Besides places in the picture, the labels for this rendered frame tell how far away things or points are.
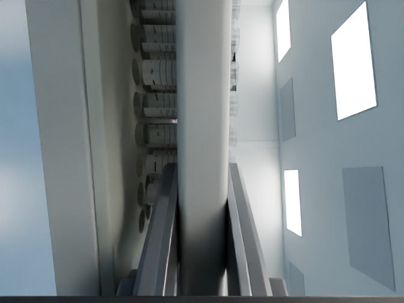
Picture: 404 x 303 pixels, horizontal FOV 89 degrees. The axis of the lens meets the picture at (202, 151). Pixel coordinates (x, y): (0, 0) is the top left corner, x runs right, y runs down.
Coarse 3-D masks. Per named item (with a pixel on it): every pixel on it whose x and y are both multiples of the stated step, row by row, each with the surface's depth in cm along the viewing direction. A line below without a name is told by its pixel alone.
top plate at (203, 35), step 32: (192, 0) 7; (224, 0) 7; (192, 32) 7; (224, 32) 7; (192, 64) 7; (224, 64) 7; (192, 96) 7; (224, 96) 7; (192, 128) 8; (224, 128) 8; (192, 160) 8; (224, 160) 8; (192, 192) 8; (224, 192) 8; (192, 224) 8; (224, 224) 8; (192, 256) 8; (224, 256) 8; (192, 288) 8; (224, 288) 9
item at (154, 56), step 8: (144, 24) 12; (152, 24) 12; (160, 24) 12; (168, 24) 12; (232, 24) 12; (144, 56) 13; (152, 56) 13; (160, 56) 13; (168, 56) 13; (232, 56) 13; (144, 88) 13; (152, 88) 13; (160, 88) 13; (168, 88) 13; (176, 88) 13; (152, 152) 13; (160, 152) 13; (168, 152) 13; (176, 152) 13
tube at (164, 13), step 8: (136, 0) 10; (144, 0) 10; (152, 0) 10; (160, 0) 10; (168, 0) 10; (232, 0) 10; (240, 0) 10; (136, 8) 11; (144, 8) 11; (152, 8) 11; (160, 8) 11; (168, 8) 11; (232, 8) 11; (136, 16) 11; (144, 16) 11; (152, 16) 11; (160, 16) 11; (168, 16) 11; (232, 16) 11
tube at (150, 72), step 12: (144, 60) 11; (156, 60) 11; (168, 60) 11; (132, 72) 11; (144, 72) 11; (156, 72) 11; (168, 72) 11; (144, 84) 12; (156, 84) 11; (168, 84) 11
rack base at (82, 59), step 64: (64, 0) 7; (128, 0) 10; (64, 64) 7; (128, 64) 10; (64, 128) 7; (128, 128) 10; (64, 192) 8; (128, 192) 10; (64, 256) 8; (128, 256) 10
